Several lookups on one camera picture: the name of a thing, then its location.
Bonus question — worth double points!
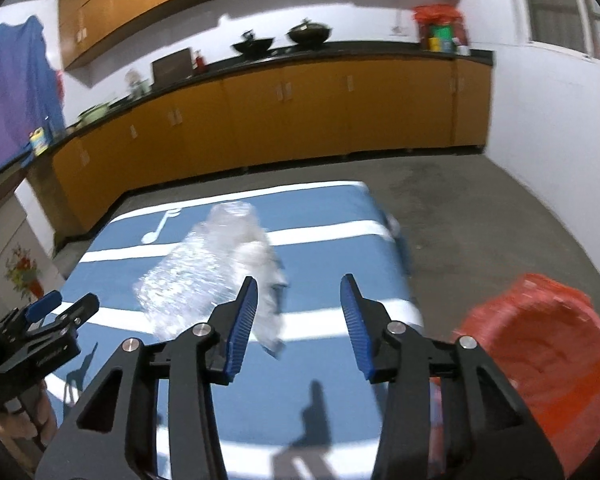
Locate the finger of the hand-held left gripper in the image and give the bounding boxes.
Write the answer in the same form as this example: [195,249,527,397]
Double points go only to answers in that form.
[27,293,101,346]
[0,290,63,333]

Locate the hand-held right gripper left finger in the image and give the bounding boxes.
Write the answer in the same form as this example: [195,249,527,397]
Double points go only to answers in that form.
[34,275,260,480]

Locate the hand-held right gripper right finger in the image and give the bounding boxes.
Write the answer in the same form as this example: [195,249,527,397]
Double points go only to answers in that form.
[340,273,565,480]

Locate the large clear plastic bag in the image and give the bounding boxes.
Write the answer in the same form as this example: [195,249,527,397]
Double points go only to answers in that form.
[132,200,288,361]

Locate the bin with red plastic liner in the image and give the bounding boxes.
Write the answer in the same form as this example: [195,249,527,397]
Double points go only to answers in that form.
[430,273,600,478]

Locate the person's left hand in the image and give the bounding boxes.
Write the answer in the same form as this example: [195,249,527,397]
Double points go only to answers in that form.
[0,380,58,461]

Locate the flower sticker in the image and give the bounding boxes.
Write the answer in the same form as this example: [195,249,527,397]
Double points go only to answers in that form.
[5,245,43,298]

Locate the blue white striped table cover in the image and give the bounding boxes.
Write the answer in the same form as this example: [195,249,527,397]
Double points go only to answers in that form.
[45,180,426,480]

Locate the green enamel pot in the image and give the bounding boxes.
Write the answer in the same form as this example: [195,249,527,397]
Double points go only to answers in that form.
[75,104,112,128]

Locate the wooden base cabinets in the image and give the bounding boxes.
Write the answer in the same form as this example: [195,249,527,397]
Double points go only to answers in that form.
[27,52,493,246]

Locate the blue hanging cloth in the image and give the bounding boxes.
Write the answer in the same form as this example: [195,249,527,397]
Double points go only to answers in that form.
[0,15,66,176]

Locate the glass jar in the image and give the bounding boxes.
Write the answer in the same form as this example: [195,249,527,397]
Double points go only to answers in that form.
[125,69,148,98]

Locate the brown cutting board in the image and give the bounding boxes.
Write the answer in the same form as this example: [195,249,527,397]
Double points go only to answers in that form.
[151,47,193,83]

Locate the black kitchen countertop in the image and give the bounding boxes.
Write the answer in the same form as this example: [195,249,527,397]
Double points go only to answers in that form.
[0,40,495,181]

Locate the black wok with lid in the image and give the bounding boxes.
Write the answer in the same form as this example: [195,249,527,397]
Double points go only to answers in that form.
[286,17,333,46]

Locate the green box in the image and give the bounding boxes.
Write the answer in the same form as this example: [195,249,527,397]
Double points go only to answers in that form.
[427,22,456,52]

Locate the red plastic bag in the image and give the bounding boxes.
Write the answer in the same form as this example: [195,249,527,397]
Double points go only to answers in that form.
[412,4,468,51]

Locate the barred window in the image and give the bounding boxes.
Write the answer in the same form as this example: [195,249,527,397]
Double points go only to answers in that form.
[517,0,600,68]

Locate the wooden wall cabinets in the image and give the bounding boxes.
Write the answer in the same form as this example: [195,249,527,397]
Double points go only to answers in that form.
[57,0,468,71]

